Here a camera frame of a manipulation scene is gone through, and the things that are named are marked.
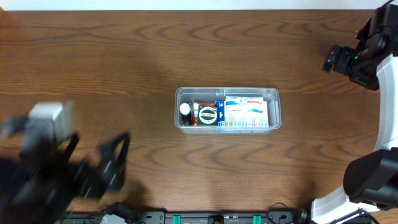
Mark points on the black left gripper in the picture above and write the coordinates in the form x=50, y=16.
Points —
x=84, y=170

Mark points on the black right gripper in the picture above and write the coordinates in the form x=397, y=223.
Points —
x=341, y=62

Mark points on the dark syrup bottle white cap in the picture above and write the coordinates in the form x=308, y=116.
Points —
x=186, y=114

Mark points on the white Panadol box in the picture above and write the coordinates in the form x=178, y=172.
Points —
x=246, y=112

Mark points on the red Panadol ActiFast box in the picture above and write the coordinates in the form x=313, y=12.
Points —
x=196, y=108

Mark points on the green Zam-Buk box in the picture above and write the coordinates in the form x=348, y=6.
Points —
x=207, y=116

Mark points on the blue fever patch box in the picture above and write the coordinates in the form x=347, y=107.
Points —
x=221, y=122

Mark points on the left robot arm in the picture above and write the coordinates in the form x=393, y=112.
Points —
x=13, y=177

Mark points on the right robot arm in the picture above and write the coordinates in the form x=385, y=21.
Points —
x=370, y=182

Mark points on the clear plastic container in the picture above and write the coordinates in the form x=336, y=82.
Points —
x=213, y=94

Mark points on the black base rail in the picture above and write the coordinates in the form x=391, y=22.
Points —
x=121, y=213

